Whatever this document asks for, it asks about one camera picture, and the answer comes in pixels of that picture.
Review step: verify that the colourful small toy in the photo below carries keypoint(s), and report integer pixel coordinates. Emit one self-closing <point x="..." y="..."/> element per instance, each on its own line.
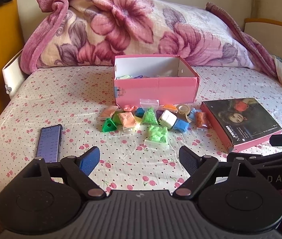
<point x="150" y="116"/>

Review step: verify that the dark blue clay bag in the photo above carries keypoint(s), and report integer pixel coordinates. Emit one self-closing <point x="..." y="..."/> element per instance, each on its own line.
<point x="140" y="112"/>

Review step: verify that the dark cover book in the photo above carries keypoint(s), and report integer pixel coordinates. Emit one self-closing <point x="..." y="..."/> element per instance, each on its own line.
<point x="240" y="123"/>

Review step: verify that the light green clay bag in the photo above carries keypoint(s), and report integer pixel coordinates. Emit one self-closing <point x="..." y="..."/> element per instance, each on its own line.
<point x="158" y="135"/>

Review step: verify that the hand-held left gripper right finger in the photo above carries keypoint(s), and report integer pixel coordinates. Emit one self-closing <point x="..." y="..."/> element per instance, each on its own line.
<point x="189" y="159"/>

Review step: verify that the rust orange clay bag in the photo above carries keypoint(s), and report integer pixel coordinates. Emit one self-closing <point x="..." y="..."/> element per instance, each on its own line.
<point x="202" y="120"/>

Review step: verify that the floral pink blanket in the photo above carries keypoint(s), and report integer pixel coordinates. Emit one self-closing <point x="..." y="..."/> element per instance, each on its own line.
<point x="131" y="27"/>

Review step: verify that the clear tape roll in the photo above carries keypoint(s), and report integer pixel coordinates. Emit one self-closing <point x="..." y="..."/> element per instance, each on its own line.
<point x="182" y="109"/>

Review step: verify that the purple pen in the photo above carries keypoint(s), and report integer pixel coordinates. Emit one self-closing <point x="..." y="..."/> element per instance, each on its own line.
<point x="137" y="76"/>

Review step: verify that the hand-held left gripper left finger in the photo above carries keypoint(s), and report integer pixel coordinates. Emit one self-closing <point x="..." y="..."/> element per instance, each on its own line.
<point x="90" y="159"/>

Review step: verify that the white charger cube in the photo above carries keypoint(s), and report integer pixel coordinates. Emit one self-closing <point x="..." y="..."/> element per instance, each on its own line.
<point x="167" y="119"/>

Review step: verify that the pink cardboard box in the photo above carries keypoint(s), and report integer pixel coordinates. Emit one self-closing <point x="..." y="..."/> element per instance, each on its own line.
<point x="155" y="84"/>

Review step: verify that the green triangular sharpener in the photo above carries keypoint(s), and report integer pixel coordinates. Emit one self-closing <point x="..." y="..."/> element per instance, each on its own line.
<point x="110" y="126"/>

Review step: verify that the peach clay bag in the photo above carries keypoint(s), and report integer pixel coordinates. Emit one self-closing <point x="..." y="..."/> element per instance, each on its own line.
<point x="127" y="119"/>

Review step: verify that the smartphone in dark case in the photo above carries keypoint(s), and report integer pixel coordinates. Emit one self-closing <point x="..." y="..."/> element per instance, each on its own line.
<point x="49" y="143"/>

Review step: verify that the pale blue clay bag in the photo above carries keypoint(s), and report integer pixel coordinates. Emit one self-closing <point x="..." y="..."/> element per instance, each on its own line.
<point x="193" y="114"/>

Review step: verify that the cherry print bed sheet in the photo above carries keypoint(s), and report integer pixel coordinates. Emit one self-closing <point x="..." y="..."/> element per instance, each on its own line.
<point x="63" y="99"/>

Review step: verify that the bright orange clay bag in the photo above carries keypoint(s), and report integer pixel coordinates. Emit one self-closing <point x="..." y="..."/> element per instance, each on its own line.
<point x="170" y="107"/>

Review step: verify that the white bed side rail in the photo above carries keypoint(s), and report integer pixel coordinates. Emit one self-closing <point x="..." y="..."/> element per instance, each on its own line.
<point x="11" y="77"/>

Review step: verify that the pale orange clay bag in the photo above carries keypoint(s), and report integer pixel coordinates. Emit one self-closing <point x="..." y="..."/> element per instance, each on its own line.
<point x="108" y="112"/>

